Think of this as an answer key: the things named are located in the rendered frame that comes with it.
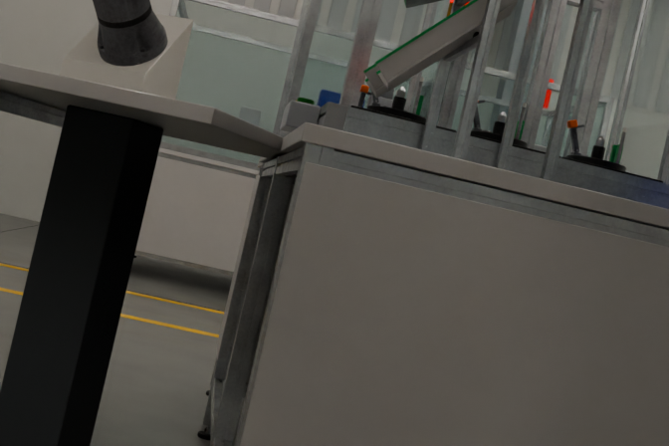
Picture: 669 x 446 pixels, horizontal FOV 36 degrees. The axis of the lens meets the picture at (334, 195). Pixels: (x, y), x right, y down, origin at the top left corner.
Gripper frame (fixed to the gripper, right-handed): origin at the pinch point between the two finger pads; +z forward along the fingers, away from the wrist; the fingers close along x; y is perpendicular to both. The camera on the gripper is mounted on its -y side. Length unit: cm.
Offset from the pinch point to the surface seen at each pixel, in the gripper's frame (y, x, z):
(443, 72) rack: -24.1, 15.7, 15.7
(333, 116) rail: -3.8, 12.0, 30.2
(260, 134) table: 11, 32, 39
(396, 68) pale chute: -10.0, 43.2, 21.6
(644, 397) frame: -58, 70, 68
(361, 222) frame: -6, 70, 51
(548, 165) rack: -40, 49, 33
